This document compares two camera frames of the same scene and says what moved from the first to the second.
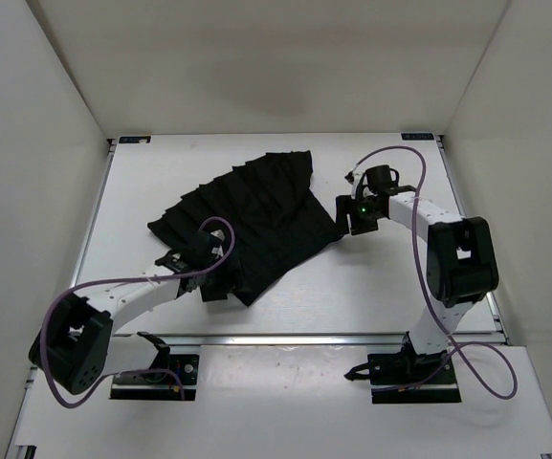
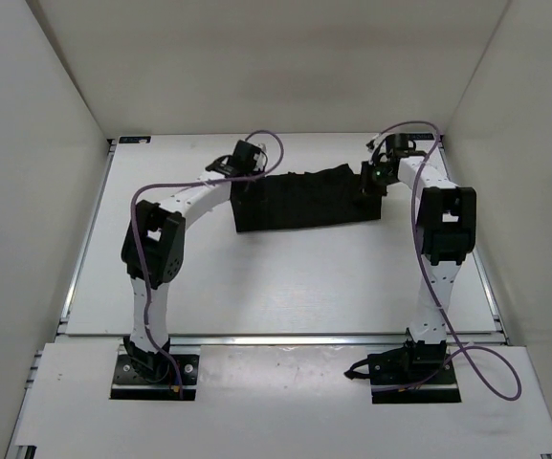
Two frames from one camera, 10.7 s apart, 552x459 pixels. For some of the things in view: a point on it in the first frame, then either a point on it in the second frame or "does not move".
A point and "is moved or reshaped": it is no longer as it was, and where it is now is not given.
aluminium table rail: [288, 339] does not move
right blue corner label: [417, 136] does not move
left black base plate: [177, 382] does not move
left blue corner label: [135, 139] does not move
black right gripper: [347, 206] → [365, 185]
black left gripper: [231, 281] → [248, 170]
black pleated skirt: [280, 220] is moved or reshaped
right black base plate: [408, 367] does not move
